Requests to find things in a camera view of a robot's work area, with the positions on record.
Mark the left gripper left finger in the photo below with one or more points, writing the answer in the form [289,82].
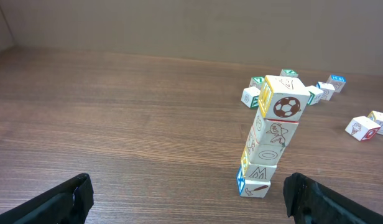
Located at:
[68,202]

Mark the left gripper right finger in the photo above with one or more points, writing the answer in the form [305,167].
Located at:
[310,202]

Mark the white block yellow side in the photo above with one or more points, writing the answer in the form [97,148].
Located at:
[256,172]

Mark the white block green E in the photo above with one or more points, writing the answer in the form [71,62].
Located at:
[262,153]

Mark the red M block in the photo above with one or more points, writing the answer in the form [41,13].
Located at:
[273,132]

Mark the plain white block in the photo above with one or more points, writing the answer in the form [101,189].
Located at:
[283,98]

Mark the white block red Q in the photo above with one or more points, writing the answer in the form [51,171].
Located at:
[362,128]

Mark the white block green side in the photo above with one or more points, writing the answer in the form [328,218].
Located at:
[315,94]

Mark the white block blue side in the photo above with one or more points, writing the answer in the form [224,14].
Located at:
[377,117]

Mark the blue block centre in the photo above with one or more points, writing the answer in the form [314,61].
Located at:
[328,90]

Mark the white block teal side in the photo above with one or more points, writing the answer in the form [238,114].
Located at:
[250,97]

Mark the blue block far right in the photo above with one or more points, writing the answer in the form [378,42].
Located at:
[337,81]

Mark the green Z block left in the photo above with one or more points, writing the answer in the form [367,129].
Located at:
[256,82]

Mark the green z block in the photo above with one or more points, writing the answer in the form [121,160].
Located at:
[288,73]
[256,82]

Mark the green Z block far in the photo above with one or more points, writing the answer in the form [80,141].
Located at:
[288,73]

